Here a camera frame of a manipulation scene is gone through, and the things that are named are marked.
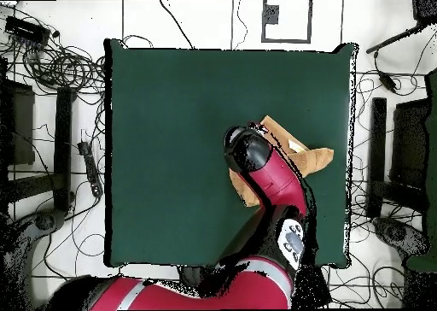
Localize orange terry towel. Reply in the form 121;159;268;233
228;114;335;208

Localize dark green tablecloth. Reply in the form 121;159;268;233
104;38;358;268

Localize black stand bar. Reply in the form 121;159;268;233
370;97;387;185
53;86;78;213

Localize black power adapter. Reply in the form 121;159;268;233
373;50;399;94

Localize dark box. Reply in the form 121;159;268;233
390;98;429;189
0;79;36;167

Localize black power strip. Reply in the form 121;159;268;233
77;140;104;198

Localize grey stand base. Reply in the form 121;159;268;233
373;216;430;257
0;208;69;310

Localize black tripod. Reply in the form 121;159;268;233
365;0;437;55

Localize grey square frame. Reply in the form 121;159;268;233
261;0;313;44

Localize long black cable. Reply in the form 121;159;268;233
158;0;195;50

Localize tangled black cables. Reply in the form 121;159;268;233
0;3;107;98

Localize black network switch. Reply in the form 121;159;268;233
3;15;52;46

